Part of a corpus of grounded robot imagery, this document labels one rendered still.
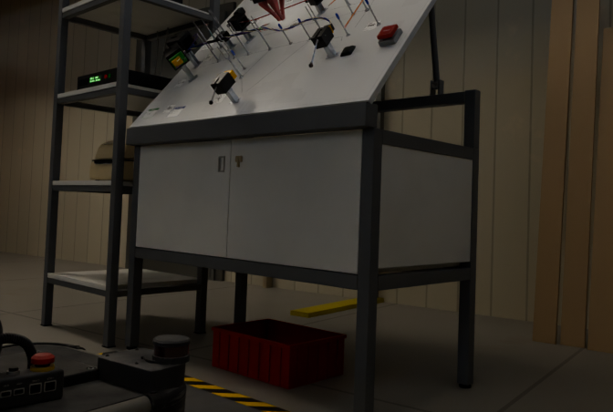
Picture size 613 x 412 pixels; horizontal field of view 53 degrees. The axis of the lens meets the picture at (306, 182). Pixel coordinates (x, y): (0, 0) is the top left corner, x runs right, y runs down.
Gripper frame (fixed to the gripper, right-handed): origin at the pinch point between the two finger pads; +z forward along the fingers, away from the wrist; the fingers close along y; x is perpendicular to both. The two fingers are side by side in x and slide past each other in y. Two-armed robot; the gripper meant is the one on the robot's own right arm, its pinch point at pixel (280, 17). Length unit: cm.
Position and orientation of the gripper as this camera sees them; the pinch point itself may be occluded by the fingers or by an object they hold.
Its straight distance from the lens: 183.7
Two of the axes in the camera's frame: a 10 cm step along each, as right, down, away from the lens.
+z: 4.1, 8.1, 4.2
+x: -5.0, 5.9, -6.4
